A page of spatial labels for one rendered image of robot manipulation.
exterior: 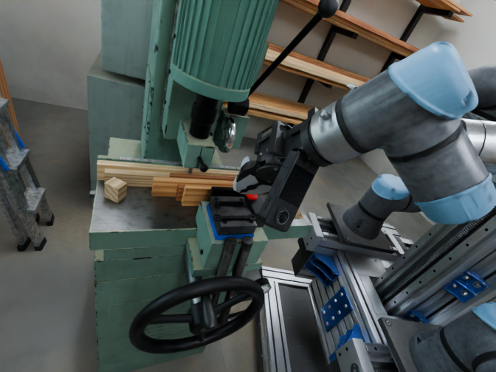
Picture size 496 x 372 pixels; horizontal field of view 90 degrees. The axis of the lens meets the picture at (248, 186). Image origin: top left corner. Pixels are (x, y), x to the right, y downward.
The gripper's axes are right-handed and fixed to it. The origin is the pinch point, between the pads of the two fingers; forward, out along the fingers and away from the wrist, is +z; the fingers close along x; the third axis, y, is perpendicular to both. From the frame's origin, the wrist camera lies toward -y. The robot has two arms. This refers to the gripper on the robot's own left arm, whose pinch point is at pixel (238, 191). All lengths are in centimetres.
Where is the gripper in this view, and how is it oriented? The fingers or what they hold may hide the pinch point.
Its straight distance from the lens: 48.5
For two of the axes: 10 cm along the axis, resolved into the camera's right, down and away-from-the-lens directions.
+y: 1.5, -8.8, 4.4
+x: -7.9, -3.8, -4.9
